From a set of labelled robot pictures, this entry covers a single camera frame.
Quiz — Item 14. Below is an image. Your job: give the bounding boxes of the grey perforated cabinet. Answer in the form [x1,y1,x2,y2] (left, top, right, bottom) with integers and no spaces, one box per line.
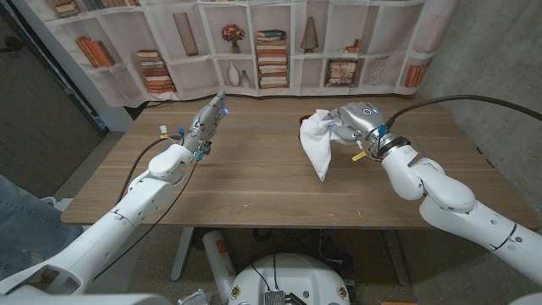
[0,3,109,200]

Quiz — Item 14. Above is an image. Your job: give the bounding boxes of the white cloth napkin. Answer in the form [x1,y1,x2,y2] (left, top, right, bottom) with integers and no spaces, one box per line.
[298,108,355,182]

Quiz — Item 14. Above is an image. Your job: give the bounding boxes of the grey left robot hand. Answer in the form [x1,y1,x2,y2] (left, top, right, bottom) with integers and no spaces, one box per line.
[180,91,230,162]

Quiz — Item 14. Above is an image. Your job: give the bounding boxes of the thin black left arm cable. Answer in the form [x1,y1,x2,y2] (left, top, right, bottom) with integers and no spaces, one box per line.
[91,159,199,281]

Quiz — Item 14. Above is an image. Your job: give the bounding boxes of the white cylinder with orange label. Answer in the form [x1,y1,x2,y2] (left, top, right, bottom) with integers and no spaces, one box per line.
[202,230,237,304]

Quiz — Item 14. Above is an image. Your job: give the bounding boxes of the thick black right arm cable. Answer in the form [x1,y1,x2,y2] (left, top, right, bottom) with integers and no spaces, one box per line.
[384,93,542,129]

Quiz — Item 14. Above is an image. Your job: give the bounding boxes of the printed bookshelf backdrop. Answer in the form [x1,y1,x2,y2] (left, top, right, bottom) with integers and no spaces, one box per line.
[11,0,461,109]

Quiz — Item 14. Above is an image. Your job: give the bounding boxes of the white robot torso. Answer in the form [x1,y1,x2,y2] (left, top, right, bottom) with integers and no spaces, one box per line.
[227,252,351,305]

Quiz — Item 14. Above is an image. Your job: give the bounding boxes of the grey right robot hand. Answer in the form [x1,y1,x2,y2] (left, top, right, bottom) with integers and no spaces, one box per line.
[325,101,412,162]

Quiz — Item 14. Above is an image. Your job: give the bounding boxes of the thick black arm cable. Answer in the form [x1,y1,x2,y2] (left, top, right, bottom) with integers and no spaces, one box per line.
[384,93,542,129]
[116,136,184,207]

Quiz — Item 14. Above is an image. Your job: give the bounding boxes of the person in blue jeans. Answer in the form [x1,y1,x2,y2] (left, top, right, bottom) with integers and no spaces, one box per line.
[0,175,85,283]

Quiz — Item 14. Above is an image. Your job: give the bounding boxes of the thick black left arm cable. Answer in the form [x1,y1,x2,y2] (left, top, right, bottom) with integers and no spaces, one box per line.
[116,136,184,207]

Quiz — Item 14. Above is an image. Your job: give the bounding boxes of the grey table leg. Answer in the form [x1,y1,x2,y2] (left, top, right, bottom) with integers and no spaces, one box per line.
[383,228,411,287]
[170,226,196,282]

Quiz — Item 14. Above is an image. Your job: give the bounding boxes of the white chair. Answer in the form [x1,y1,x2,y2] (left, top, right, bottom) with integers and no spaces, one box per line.
[37,196,108,259]

